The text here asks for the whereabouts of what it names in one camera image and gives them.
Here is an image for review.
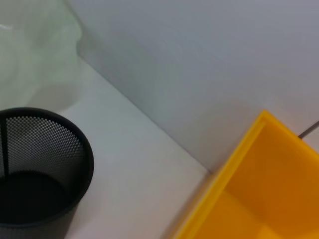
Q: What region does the yellow plastic bin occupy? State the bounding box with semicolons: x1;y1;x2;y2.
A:
171;109;319;239

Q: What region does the pale green glass fruit plate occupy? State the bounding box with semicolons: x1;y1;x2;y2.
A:
0;0;83;111

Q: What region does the black mesh pen cup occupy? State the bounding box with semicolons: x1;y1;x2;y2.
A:
0;107;95;239

